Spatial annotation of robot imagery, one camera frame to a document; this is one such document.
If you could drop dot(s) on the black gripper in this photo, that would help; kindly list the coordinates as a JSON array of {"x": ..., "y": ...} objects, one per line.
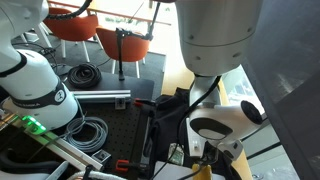
[{"x": 211, "y": 155}]

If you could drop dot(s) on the long aluminium extrusion rail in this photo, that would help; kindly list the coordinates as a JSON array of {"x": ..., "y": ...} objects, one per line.
[{"x": 100, "y": 96}]

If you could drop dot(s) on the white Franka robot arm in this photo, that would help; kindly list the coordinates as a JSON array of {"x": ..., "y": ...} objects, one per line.
[{"x": 216, "y": 33}]

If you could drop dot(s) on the black zip jersey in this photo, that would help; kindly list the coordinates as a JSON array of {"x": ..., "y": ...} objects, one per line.
[{"x": 166, "y": 126}]

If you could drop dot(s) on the black clamping bar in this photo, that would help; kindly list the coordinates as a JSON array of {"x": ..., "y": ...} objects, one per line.
[{"x": 138, "y": 140}]

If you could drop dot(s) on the black camera stand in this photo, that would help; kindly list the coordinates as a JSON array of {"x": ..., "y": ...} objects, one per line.
[{"x": 119, "y": 50}]

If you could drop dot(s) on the yellow block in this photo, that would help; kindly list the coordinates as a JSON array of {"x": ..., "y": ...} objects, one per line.
[{"x": 203, "y": 173}]

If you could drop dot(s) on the black smooth base plate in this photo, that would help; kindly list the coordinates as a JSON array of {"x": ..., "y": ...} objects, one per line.
[{"x": 133, "y": 86}]

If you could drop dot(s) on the black perforated breadboard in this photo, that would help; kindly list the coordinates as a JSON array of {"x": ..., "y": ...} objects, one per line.
[{"x": 121, "y": 133}]

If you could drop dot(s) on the white paper sheet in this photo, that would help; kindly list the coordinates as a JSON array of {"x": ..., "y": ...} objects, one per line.
[{"x": 170, "y": 171}]

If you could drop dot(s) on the black window frame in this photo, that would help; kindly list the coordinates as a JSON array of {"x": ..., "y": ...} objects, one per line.
[{"x": 266, "y": 149}]

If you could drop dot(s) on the metal corner bracket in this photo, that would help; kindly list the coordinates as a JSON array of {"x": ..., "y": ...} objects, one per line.
[
  {"x": 101, "y": 156},
  {"x": 120, "y": 103}
]

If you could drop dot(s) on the orange chair with white legs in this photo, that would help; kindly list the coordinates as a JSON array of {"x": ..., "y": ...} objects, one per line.
[
  {"x": 133, "y": 46},
  {"x": 70, "y": 30}
]

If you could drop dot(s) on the orange black clamp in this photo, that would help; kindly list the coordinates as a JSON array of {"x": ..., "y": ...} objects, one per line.
[
  {"x": 121, "y": 165},
  {"x": 138, "y": 102}
]

